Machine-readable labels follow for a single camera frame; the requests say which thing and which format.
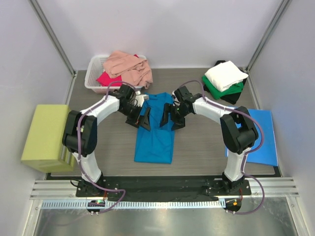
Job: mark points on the white folded t shirt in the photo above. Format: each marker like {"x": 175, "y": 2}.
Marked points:
{"x": 224, "y": 75}

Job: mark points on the white plastic basket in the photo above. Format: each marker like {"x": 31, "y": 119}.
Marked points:
{"x": 95, "y": 69}

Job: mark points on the pink t shirt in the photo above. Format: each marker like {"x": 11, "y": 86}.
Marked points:
{"x": 143, "y": 74}

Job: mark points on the blue t shirt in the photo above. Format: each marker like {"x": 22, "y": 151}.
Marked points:
{"x": 156, "y": 145}

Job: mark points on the yellow green box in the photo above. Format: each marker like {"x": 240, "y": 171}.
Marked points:
{"x": 43, "y": 150}

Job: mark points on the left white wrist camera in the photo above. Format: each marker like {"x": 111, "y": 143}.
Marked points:
{"x": 140, "y": 98}

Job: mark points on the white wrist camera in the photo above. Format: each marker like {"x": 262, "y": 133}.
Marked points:
{"x": 140, "y": 98}
{"x": 176, "y": 97}

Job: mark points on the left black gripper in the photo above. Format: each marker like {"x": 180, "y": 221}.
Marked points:
{"x": 142, "y": 121}

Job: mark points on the aluminium rail frame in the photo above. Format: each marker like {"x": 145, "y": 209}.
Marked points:
{"x": 176, "y": 190}

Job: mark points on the green folded t shirt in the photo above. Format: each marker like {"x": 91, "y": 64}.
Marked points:
{"x": 221, "y": 92}

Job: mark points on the blue folder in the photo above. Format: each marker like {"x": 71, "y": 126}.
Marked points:
{"x": 263, "y": 137}

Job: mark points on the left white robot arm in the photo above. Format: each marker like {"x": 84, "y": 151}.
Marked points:
{"x": 81, "y": 128}

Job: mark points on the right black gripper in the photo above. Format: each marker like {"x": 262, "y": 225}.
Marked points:
{"x": 178, "y": 123}

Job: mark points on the red t shirt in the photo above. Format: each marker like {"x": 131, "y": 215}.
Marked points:
{"x": 105, "y": 78}

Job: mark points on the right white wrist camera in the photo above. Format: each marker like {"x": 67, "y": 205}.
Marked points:
{"x": 176, "y": 97}

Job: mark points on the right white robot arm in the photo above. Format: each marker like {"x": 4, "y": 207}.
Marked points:
{"x": 232, "y": 179}

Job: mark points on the white slotted cable duct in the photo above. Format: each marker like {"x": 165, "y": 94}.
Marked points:
{"x": 98, "y": 204}

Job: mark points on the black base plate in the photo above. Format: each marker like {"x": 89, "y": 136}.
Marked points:
{"x": 229, "y": 202}

